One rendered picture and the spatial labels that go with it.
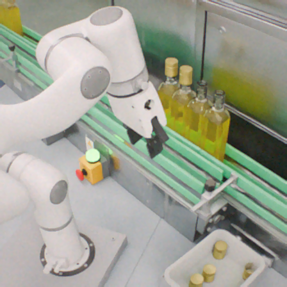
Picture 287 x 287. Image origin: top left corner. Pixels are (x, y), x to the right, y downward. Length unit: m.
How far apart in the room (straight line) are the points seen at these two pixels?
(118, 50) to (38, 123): 0.16
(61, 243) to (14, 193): 0.24
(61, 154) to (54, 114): 0.92
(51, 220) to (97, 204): 0.35
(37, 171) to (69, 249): 0.25
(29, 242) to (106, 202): 0.28
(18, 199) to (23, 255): 0.35
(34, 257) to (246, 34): 0.83
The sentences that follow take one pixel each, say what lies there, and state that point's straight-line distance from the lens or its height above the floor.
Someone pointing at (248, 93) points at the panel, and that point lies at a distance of 1.12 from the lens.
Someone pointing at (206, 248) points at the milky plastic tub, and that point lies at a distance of 1.06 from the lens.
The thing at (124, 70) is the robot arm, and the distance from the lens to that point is 0.60.
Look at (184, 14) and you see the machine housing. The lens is 1.24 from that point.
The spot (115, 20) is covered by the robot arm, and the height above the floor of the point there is 1.46.
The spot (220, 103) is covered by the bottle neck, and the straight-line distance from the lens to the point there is 1.01.
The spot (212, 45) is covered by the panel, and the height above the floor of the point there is 1.19.
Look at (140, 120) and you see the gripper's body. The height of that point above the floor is 1.28.
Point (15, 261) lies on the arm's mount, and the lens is 1.12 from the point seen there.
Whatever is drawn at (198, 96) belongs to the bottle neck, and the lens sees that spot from 1.04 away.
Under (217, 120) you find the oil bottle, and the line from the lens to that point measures 1.01.
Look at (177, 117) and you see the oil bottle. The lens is 1.12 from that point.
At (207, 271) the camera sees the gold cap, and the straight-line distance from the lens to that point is 1.01.
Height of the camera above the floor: 1.66
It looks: 39 degrees down
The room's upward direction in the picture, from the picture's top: straight up
